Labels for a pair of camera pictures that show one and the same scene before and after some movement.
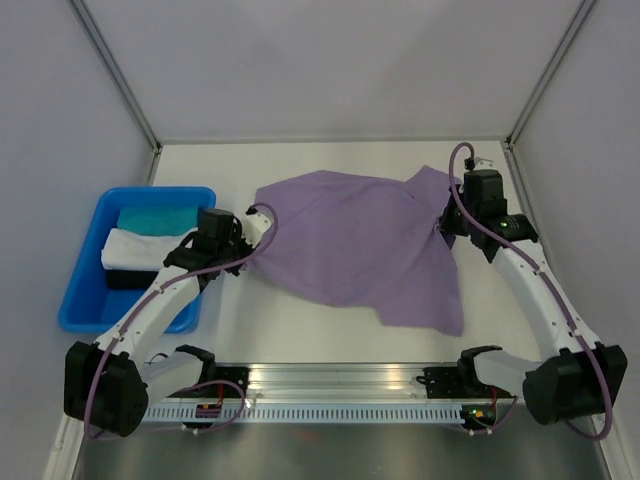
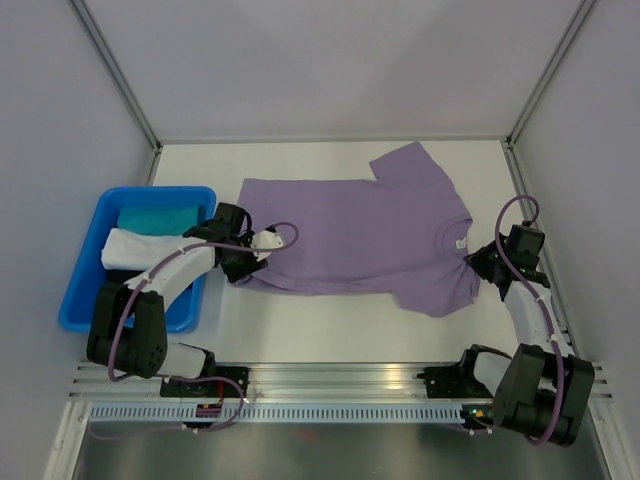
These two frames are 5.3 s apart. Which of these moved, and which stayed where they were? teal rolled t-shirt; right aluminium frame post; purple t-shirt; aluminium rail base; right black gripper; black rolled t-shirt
Moved: purple t-shirt; right black gripper
Stayed: right aluminium frame post; black rolled t-shirt; teal rolled t-shirt; aluminium rail base
